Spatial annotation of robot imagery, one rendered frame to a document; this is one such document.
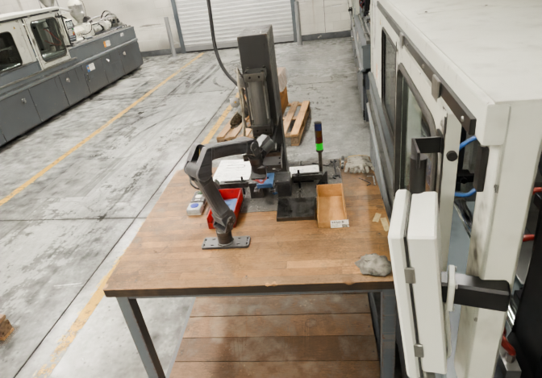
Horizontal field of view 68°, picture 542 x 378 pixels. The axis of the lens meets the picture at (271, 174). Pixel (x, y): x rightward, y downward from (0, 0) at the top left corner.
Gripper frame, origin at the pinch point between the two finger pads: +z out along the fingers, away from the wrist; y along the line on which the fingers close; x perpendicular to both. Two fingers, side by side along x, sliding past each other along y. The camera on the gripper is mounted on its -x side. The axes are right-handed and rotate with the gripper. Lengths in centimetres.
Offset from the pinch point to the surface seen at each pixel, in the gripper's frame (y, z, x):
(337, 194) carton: -1.2, 14.8, -33.9
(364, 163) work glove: 24, 27, -50
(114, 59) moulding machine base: 575, 391, 404
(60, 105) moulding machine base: 372, 312, 416
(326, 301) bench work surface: -34, 76, -26
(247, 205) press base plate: -5.2, 14.7, 9.1
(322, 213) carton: -13.8, 8.8, -26.4
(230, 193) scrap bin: 2.5, 15.0, 18.1
